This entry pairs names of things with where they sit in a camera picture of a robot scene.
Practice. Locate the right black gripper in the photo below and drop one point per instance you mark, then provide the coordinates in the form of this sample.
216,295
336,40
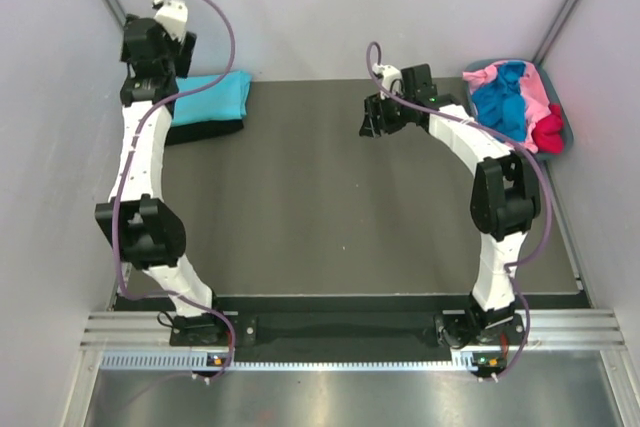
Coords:
374,106

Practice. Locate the folded black t shirt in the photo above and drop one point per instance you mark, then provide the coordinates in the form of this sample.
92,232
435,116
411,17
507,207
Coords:
198,131

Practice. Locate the blue laundry basket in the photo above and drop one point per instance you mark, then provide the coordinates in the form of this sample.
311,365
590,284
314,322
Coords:
553,97

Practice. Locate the dark blue t shirt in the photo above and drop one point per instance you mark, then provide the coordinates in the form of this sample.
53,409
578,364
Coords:
498,100

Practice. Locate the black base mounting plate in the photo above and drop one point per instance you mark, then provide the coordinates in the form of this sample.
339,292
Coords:
367,336

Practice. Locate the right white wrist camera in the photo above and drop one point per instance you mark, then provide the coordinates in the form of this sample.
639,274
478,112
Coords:
390,78

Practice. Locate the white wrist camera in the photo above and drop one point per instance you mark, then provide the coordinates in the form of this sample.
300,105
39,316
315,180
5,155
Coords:
390,78
172,15

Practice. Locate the magenta t shirt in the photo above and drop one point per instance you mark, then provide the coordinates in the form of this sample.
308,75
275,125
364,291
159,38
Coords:
547,134

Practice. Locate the light blue t shirt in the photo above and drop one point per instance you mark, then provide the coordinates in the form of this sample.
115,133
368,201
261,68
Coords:
226,101

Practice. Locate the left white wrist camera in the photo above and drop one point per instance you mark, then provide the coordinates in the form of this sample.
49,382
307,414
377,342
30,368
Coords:
172,15

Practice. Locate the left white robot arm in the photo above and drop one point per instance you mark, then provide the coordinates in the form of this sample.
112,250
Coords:
135,220

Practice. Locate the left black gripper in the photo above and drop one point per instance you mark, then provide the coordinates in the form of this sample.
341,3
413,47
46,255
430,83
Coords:
181,52

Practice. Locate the right corner aluminium post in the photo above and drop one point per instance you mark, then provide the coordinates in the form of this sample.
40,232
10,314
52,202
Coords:
570,4

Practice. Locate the slotted cable duct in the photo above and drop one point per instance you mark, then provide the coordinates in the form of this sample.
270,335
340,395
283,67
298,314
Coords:
205,362

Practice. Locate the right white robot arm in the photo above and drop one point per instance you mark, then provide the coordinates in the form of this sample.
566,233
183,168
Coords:
505,197

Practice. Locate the pink t shirt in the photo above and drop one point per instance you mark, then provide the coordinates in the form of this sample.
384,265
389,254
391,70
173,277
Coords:
532,90

